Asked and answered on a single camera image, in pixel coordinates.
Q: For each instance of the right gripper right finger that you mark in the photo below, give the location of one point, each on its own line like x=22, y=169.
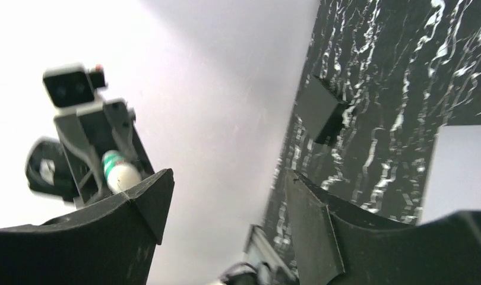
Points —
x=336, y=242

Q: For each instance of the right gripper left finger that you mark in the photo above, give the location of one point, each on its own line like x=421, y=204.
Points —
x=109, y=242

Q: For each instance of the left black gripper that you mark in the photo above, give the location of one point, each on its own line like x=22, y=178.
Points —
x=87, y=134

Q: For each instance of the green white glue stick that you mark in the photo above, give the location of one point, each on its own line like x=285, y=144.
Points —
x=119, y=173

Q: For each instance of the black rectangular pad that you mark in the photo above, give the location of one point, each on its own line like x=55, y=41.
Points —
x=321, y=112

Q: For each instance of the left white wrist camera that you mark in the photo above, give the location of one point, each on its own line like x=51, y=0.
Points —
x=73, y=88

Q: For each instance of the aluminium frame rail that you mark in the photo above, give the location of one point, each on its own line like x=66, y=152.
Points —
x=270, y=267

